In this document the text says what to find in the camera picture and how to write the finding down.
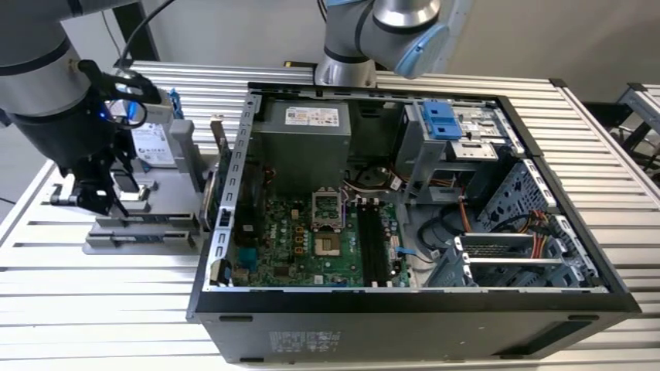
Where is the black upright post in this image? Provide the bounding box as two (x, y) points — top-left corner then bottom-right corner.
(111, 5), (161, 63)

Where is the blue flat data cable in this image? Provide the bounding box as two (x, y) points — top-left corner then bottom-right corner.
(393, 245), (438, 264)

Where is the CPU socket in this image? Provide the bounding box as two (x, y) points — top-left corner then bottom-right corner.
(311, 230), (342, 260)

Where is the metal slat side table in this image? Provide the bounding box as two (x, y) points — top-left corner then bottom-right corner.
(615, 82), (660, 131)

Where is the metal socket cover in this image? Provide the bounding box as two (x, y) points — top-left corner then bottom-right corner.
(311, 187), (343, 232)

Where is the black looped cable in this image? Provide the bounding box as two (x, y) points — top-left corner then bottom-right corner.
(417, 214), (459, 252)

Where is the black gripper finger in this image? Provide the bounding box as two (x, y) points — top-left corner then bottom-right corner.
(74, 179), (113, 216)
(110, 148), (138, 217)

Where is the grey metal disk bay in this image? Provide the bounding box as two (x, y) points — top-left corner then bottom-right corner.
(426, 231), (598, 289)

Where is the grey parts rack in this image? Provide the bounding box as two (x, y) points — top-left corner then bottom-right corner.
(81, 118), (211, 256)

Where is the green graphics card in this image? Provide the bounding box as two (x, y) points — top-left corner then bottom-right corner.
(197, 111), (233, 233)

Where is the green motherboard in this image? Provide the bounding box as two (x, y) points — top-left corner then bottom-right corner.
(229, 189), (413, 289)

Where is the single orange wire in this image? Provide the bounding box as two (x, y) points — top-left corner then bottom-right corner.
(457, 196), (470, 233)

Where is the black camera cable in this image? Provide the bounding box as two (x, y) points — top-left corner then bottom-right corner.
(113, 0), (177, 70)

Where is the hard disk in blue carrier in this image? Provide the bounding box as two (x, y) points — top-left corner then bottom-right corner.
(127, 87), (185, 171)

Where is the orange yellow wire bundle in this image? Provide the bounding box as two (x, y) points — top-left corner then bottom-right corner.
(519, 210), (553, 260)

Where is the grey metal drive cage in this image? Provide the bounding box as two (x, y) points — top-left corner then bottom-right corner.
(395, 98), (511, 203)

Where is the blue plastic drive latch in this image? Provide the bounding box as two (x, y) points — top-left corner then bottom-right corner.
(419, 100), (454, 141)

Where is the round CPU cooler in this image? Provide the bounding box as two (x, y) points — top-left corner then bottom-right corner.
(343, 164), (395, 192)

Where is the black open PC case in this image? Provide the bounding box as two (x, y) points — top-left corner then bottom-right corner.
(183, 80), (643, 366)

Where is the grey power supply unit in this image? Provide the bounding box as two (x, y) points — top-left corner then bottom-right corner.
(251, 98), (353, 194)

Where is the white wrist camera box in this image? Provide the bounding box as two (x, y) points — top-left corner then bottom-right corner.
(105, 87), (171, 127)

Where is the black RAM slot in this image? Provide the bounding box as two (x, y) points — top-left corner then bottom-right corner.
(370, 197), (393, 288)
(357, 197), (375, 288)

